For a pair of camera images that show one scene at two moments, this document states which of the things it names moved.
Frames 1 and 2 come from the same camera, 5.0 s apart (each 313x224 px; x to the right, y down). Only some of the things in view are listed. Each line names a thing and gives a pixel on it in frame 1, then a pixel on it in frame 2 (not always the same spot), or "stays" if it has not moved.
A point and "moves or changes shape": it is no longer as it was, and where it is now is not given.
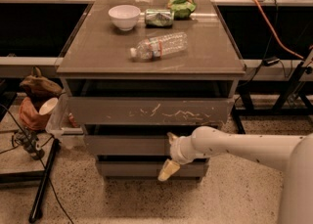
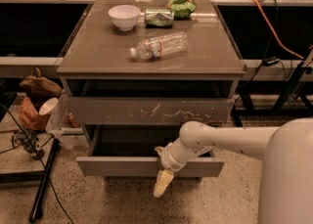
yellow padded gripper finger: [171, 137] to [160, 150]
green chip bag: [182, 1] stays
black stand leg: [35, 213] stays
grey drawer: [126, 145] moves or changes shape
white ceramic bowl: [124, 16] stays
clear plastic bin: [59, 123] stays
